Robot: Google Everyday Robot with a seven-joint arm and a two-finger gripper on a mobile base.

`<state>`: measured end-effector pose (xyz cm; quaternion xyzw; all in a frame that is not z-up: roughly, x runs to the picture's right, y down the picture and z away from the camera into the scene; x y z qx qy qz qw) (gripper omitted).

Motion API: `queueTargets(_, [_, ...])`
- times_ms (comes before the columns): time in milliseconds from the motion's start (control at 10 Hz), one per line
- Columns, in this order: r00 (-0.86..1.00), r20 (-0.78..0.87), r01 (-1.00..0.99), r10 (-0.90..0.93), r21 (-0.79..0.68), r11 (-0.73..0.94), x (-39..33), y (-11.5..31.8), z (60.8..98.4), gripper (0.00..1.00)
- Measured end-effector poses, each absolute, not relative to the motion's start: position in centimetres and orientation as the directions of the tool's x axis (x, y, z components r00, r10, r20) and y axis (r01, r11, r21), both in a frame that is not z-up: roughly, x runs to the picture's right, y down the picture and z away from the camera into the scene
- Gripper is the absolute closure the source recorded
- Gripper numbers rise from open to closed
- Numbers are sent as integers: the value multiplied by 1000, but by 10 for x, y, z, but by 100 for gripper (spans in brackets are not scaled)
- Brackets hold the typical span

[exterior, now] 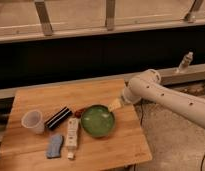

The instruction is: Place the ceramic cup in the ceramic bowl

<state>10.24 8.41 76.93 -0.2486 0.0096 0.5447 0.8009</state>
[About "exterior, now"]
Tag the translucent white cup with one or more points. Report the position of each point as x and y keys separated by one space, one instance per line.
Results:
x=33 y=120

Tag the wooden cutting board table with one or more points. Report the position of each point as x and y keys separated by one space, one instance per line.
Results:
x=22 y=150

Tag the green ceramic bowl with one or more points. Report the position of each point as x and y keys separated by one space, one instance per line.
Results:
x=97 y=121

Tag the small white plug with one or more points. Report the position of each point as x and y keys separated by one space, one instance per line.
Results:
x=70 y=155

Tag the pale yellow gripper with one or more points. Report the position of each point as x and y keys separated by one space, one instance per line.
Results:
x=115 y=105

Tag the white remote controller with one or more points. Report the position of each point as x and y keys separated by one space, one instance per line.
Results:
x=71 y=141

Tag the black striped box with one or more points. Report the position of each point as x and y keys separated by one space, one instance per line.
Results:
x=53 y=122

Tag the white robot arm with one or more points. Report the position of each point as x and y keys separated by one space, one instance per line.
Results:
x=147 y=85

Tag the blue sponge cloth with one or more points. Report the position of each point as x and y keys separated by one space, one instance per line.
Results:
x=54 y=146

